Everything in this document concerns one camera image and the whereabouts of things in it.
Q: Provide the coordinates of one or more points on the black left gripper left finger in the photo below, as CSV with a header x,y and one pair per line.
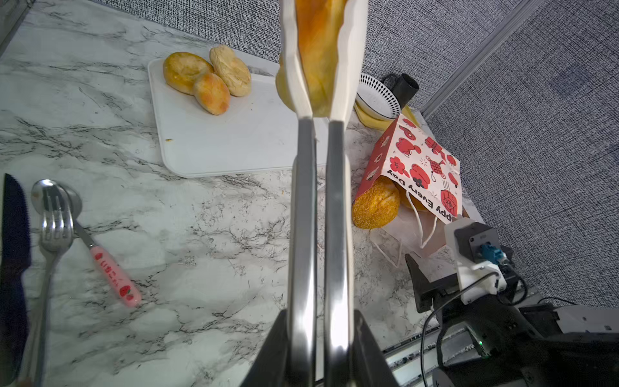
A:
x,y
270,367

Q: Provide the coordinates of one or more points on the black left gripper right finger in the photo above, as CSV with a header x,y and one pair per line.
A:
x,y
369,366

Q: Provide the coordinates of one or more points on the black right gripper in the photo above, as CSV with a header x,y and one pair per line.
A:
x,y
495,323

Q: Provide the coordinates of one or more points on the metal tongs with white tips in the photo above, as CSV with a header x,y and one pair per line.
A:
x,y
338,302

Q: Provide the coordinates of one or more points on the large orange oval bread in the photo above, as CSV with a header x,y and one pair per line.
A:
x,y
378,206

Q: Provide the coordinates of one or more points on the white and red paper bag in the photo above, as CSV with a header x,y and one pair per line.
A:
x,y
428,180

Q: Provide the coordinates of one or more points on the pale knotted bun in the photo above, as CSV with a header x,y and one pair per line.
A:
x,y
232,70

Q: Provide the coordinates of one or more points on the ridged yellow pastry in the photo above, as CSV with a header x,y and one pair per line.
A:
x,y
319,24

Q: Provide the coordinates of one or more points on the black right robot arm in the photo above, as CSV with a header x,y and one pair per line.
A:
x,y
576,345

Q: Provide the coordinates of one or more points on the yellow cutting board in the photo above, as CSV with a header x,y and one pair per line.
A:
x,y
380,124

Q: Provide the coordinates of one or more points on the white rectangular tray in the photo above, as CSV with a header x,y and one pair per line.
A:
x,y
257,133

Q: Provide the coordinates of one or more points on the silver fork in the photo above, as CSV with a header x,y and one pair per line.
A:
x,y
56,238

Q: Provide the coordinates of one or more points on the black mug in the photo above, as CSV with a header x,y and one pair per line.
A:
x,y
403,87

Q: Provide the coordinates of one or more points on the black rimmed white bowl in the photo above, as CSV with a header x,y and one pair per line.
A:
x,y
376,99

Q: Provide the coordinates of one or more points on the small orange round bun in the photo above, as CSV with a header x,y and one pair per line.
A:
x,y
212,93

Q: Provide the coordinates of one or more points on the aluminium front rail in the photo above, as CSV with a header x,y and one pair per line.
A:
x,y
403,359

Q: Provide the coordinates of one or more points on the pink handled spoon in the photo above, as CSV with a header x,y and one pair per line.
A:
x,y
118,280

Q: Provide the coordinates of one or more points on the dark blue handled knife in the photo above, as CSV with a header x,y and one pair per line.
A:
x,y
16,258

